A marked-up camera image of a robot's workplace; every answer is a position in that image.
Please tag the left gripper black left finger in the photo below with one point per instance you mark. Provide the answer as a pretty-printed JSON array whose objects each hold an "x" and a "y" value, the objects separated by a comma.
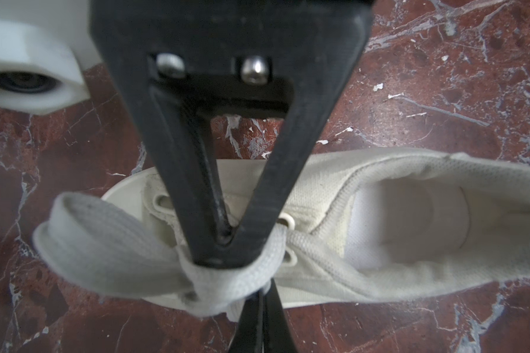
[{"x": 249, "y": 336}]

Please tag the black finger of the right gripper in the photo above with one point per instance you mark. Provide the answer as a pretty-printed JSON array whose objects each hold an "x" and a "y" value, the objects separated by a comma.
[{"x": 229, "y": 98}]

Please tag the cream white sneaker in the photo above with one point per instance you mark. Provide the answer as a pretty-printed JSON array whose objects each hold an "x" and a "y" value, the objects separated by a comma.
[{"x": 381, "y": 225}]

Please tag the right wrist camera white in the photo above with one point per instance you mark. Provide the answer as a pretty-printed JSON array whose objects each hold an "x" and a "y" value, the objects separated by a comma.
[{"x": 45, "y": 48}]

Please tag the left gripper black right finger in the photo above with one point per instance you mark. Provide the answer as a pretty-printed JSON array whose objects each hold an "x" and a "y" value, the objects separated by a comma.
[{"x": 276, "y": 333}]

